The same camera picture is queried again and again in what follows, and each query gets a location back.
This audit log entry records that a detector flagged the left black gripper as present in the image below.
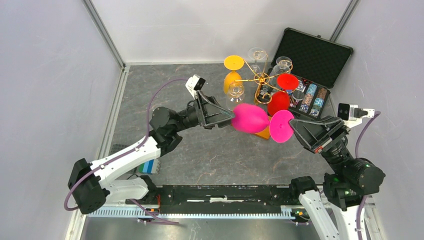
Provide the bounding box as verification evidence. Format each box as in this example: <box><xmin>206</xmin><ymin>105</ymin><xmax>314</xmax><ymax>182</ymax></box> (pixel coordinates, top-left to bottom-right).
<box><xmin>172</xmin><ymin>90</ymin><xmax>243</xmax><ymax>133</ymax></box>

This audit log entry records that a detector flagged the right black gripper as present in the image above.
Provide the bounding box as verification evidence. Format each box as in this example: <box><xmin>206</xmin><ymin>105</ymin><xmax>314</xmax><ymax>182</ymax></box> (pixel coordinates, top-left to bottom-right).
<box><xmin>288</xmin><ymin>113</ymin><xmax>353</xmax><ymax>175</ymax></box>

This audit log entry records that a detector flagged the pink wine glass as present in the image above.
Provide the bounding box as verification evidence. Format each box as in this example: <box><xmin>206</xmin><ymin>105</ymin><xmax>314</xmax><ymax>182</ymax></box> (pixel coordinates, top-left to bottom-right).
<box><xmin>231</xmin><ymin>103</ymin><xmax>294</xmax><ymax>143</ymax></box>

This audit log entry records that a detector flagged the red wine glass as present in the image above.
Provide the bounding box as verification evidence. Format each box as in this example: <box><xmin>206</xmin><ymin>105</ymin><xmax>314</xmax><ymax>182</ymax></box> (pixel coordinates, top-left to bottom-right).
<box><xmin>267</xmin><ymin>73</ymin><xmax>299</xmax><ymax>116</ymax></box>

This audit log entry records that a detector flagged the clear textured glass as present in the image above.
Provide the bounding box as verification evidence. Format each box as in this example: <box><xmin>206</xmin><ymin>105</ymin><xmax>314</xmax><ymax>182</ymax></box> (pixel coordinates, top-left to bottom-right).
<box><xmin>269</xmin><ymin>56</ymin><xmax>293</xmax><ymax>89</ymax></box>

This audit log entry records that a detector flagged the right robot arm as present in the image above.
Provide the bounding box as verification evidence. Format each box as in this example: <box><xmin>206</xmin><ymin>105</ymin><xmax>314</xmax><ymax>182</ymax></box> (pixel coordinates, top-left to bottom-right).
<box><xmin>288</xmin><ymin>116</ymin><xmax>386</xmax><ymax>240</ymax></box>

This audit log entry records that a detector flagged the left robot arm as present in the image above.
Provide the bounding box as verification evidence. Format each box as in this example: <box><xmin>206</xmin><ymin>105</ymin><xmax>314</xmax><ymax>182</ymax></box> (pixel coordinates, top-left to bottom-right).
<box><xmin>64</xmin><ymin>90</ymin><xmax>235</xmax><ymax>215</ymax></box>

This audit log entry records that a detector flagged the yellow wine glass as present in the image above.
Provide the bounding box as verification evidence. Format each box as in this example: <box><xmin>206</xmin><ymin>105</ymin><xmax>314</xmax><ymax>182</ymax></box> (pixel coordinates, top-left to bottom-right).
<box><xmin>223</xmin><ymin>55</ymin><xmax>244</xmax><ymax>94</ymax></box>

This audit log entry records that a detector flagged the clear glass front left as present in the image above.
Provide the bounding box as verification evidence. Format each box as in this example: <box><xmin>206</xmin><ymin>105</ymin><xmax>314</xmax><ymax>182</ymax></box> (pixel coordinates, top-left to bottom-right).
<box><xmin>226</xmin><ymin>81</ymin><xmax>245</xmax><ymax>111</ymax></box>

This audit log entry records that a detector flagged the black poker chip case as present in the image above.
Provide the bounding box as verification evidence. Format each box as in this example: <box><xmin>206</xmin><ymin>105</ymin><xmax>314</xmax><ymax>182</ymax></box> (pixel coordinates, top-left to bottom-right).
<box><xmin>268</xmin><ymin>27</ymin><xmax>354</xmax><ymax>120</ymax></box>

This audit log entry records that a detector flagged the clear glass back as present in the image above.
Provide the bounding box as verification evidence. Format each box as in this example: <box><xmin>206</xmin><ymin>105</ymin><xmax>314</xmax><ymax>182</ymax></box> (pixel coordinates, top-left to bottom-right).
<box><xmin>247</xmin><ymin>47</ymin><xmax>268</xmax><ymax>77</ymax></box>

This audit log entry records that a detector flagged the green blue lego block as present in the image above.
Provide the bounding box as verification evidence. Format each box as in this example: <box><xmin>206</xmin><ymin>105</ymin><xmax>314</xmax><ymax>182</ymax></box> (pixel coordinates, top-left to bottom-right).
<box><xmin>137</xmin><ymin>159</ymin><xmax>160</xmax><ymax>175</ymax></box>

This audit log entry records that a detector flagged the grey lego baseplate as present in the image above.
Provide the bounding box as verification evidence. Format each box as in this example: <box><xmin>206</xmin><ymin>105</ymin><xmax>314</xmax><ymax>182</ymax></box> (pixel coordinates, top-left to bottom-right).
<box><xmin>109</xmin><ymin>143</ymin><xmax>128</xmax><ymax>156</ymax></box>

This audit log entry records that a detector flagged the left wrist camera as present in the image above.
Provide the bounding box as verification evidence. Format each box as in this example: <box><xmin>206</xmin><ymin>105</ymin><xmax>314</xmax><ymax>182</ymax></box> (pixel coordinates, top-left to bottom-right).
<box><xmin>185</xmin><ymin>74</ymin><xmax>206</xmax><ymax>99</ymax></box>

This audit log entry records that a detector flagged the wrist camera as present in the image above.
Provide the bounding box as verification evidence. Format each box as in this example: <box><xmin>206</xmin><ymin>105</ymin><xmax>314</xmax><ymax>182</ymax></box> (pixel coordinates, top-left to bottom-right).
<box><xmin>185</xmin><ymin>74</ymin><xmax>206</xmax><ymax>99</ymax></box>
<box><xmin>337</xmin><ymin>103</ymin><xmax>376</xmax><ymax>129</ymax></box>

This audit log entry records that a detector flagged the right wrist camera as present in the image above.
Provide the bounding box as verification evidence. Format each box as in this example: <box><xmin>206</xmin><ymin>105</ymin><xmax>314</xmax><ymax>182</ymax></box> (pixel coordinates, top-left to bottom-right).
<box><xmin>337</xmin><ymin>103</ymin><xmax>376</xmax><ymax>129</ymax></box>

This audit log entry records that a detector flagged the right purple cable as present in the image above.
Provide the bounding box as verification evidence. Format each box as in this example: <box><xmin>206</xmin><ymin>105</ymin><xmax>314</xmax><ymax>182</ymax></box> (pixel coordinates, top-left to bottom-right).
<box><xmin>354</xmin><ymin>110</ymin><xmax>382</xmax><ymax>240</ymax></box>

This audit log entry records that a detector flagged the purple cable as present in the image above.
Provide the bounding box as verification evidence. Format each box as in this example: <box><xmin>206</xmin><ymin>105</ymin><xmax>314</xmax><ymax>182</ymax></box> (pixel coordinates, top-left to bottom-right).
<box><xmin>63</xmin><ymin>78</ymin><xmax>190</xmax><ymax>226</ymax></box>
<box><xmin>354</xmin><ymin>110</ymin><xmax>382</xmax><ymax>240</ymax></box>

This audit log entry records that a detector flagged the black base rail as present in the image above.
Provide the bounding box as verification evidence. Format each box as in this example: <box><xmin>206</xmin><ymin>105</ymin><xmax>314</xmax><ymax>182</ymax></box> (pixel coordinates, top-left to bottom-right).
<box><xmin>87</xmin><ymin>184</ymin><xmax>372</xmax><ymax>221</ymax></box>

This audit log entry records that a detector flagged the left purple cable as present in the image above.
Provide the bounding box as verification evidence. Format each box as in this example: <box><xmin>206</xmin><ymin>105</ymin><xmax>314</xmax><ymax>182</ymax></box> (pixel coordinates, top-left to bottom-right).
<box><xmin>63</xmin><ymin>78</ymin><xmax>190</xmax><ymax>226</ymax></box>

